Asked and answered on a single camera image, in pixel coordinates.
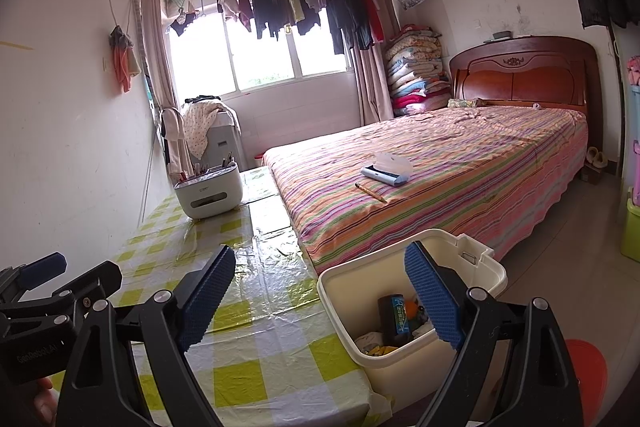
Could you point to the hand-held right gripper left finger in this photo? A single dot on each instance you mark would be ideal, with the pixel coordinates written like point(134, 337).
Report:
point(207, 297)

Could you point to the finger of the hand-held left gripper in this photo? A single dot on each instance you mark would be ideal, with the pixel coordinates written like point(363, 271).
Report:
point(92, 279)
point(42, 269)

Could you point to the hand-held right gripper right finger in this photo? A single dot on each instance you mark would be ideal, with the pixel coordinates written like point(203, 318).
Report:
point(432, 297)

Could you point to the dark bottle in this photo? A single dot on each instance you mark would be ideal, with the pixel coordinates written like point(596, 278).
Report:
point(395, 322)

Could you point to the yellow wrapper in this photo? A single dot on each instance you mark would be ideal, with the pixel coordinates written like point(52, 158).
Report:
point(382, 350)

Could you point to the white plastic bin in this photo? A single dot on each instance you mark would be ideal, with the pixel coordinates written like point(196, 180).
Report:
point(360, 277)

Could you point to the white tissue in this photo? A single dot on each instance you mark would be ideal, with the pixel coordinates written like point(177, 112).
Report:
point(370, 341)

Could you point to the person's left hand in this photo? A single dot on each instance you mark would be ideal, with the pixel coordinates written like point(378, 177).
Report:
point(44, 402)

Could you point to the yellow checked plastic tablecloth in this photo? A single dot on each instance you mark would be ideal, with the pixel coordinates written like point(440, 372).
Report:
point(280, 287)

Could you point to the white utensil holder box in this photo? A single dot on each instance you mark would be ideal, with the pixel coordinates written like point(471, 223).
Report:
point(210, 197)

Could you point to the yellow pencil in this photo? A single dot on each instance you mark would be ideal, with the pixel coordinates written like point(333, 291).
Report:
point(371, 192)

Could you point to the bundle of kitchen utensils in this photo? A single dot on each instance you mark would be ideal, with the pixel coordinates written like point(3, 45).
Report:
point(200, 168)

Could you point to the blue and white case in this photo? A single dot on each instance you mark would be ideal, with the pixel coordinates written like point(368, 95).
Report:
point(387, 169)

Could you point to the bed with striped cover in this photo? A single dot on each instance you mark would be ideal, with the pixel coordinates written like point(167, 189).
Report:
point(450, 157)

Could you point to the grey appliance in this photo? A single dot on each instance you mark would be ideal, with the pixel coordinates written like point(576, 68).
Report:
point(225, 147)

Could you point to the white hanging coat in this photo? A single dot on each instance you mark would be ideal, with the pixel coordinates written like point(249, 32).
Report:
point(172, 137)

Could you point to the dotted white cloth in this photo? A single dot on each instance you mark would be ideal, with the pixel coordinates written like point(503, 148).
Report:
point(197, 127)

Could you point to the red plastic stool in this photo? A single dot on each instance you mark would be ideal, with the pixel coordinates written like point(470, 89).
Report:
point(590, 372)

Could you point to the floral pillow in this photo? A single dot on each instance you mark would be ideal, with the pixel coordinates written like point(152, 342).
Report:
point(465, 103)

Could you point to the brown cardboard box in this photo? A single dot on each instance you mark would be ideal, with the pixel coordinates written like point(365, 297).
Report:
point(592, 173)

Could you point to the green storage box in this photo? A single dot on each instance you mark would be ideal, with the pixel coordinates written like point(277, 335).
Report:
point(631, 232)

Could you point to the beige slipper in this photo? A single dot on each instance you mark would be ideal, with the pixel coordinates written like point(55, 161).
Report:
point(592, 155)
point(602, 159)

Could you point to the pink curtain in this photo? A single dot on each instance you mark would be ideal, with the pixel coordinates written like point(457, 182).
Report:
point(155, 47)
point(370, 87)

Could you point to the orange hanging cloth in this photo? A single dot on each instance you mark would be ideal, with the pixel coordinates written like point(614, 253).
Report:
point(122, 62)

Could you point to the stack of folded quilts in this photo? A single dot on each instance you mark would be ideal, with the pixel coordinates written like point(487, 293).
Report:
point(415, 67)

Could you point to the purple plastic basket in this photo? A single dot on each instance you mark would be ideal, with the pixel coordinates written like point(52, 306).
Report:
point(636, 187)

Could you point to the wooden headboard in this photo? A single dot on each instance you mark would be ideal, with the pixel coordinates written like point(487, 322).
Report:
point(525, 72)

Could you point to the small grey device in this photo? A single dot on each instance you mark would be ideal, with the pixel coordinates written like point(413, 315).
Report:
point(500, 35)

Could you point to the pink folded blanket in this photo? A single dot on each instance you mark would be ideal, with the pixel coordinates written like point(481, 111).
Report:
point(634, 69)

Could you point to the row of hanging clothes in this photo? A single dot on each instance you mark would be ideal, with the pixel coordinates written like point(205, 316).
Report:
point(300, 2)

